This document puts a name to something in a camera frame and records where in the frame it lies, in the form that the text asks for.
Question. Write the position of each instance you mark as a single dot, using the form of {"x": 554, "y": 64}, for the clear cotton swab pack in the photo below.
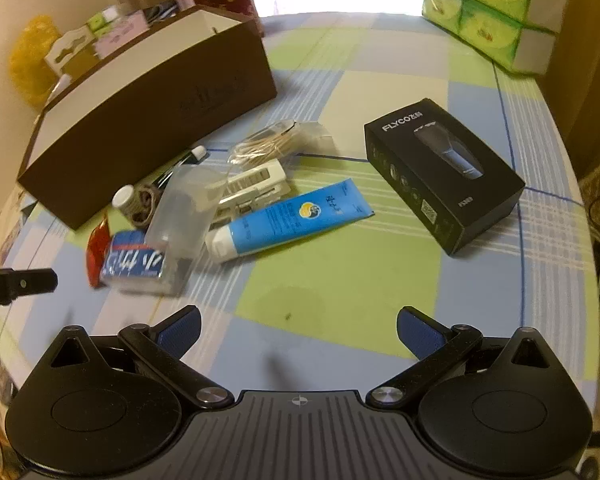
{"x": 267, "y": 145}

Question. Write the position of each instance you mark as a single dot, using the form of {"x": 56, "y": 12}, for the desktop with checked tablecloth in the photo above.
{"x": 330, "y": 285}

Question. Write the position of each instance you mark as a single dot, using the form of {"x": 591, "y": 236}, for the small green tissue pack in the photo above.
{"x": 105, "y": 19}

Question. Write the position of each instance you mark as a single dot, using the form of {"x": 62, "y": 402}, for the small white-capped bottle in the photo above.
{"x": 124, "y": 196}

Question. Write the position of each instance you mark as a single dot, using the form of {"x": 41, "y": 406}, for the white plastic comb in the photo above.
{"x": 260, "y": 177}

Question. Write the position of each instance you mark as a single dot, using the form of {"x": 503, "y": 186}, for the stack of green tissue packs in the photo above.
{"x": 485, "y": 25}

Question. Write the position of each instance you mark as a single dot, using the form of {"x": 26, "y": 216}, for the dark folded bag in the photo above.
{"x": 161, "y": 11}

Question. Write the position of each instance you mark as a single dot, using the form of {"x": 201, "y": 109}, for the red packet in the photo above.
{"x": 96, "y": 250}

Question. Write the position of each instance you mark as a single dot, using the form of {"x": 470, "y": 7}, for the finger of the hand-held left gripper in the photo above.
{"x": 30, "y": 281}

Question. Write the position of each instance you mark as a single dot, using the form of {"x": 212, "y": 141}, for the black shaver box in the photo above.
{"x": 445, "y": 185}

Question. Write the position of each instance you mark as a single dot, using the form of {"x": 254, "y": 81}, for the dark green lip gel tube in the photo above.
{"x": 198, "y": 153}

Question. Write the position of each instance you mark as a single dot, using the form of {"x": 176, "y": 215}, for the blue cream tube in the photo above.
{"x": 280, "y": 220}

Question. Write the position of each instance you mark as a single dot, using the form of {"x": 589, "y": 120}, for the brown storage box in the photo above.
{"x": 155, "y": 125}

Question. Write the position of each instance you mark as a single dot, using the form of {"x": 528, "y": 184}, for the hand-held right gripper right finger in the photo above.
{"x": 419, "y": 332}

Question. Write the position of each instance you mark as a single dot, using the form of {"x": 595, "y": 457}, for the clear plastic case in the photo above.
{"x": 180, "y": 220}

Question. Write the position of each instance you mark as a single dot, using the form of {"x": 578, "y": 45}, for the cardboard box with pink card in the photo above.
{"x": 70, "y": 42}

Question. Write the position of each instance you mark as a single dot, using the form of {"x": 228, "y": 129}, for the blue printed packet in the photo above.
{"x": 130, "y": 260}

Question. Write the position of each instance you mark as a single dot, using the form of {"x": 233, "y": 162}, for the yellow plastic bag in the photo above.
{"x": 30, "y": 60}

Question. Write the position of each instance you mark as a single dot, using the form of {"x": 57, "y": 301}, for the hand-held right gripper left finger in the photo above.
{"x": 180, "y": 331}

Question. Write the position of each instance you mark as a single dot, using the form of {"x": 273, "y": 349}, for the brown wooden cabinet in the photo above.
{"x": 590, "y": 60}

